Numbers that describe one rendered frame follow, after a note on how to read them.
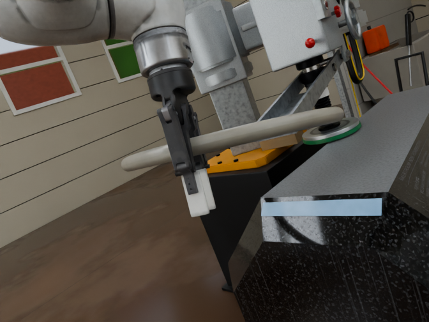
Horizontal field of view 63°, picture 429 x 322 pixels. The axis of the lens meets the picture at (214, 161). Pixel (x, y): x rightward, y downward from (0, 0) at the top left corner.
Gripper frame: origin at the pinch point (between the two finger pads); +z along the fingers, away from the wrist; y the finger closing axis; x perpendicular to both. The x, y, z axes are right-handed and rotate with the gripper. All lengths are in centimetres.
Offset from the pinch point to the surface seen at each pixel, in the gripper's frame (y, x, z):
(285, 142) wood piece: 118, -12, -6
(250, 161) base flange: 113, 6, -1
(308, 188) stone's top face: 40.3, -16.9, 8.3
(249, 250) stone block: 44, 3, 23
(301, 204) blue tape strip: 35.3, -14.2, 11.2
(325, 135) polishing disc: 76, -27, -4
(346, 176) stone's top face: 40.5, -26.9, 7.6
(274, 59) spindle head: 73, -17, -35
